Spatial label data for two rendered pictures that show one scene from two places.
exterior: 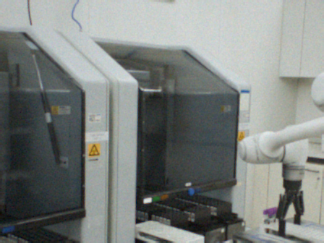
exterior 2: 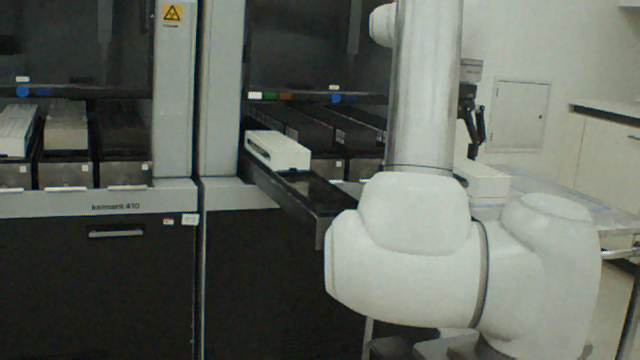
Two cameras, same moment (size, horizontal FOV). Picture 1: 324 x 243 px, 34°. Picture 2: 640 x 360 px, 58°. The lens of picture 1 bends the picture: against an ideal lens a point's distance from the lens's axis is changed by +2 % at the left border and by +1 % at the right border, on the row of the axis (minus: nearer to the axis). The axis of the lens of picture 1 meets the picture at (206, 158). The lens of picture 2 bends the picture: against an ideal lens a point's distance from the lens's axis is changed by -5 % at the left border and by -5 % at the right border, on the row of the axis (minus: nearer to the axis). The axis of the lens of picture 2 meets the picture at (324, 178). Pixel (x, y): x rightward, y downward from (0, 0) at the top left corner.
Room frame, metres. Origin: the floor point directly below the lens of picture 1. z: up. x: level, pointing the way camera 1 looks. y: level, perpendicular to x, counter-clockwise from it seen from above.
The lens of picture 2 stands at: (0.53, -0.72, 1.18)
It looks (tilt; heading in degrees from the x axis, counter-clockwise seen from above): 14 degrees down; 26
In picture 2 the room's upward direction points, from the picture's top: 5 degrees clockwise
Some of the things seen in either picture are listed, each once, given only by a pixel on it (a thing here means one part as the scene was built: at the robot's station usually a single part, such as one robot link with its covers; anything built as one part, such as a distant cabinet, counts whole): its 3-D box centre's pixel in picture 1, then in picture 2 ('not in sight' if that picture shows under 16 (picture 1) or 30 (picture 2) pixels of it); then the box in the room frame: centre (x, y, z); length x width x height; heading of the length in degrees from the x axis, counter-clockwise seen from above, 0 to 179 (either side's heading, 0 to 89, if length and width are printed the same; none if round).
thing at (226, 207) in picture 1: (223, 210); not in sight; (2.34, -0.09, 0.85); 0.12 x 0.02 x 0.06; 139
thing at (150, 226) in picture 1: (168, 238); (274, 151); (1.93, 0.14, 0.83); 0.30 x 0.10 x 0.06; 50
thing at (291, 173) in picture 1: (293, 172); (464, 71); (2.01, -0.35, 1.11); 0.09 x 0.09 x 0.06
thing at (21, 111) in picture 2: not in sight; (20, 119); (1.73, 0.98, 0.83); 0.30 x 0.10 x 0.06; 50
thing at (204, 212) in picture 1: (201, 215); (359, 139); (2.23, 0.01, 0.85); 0.12 x 0.02 x 0.06; 139
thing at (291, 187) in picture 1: (291, 190); (460, 100); (2.01, -0.35, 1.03); 0.08 x 0.07 x 0.09; 137
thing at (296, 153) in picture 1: (291, 145); (463, 26); (2.00, -0.33, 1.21); 0.13 x 0.11 x 0.16; 114
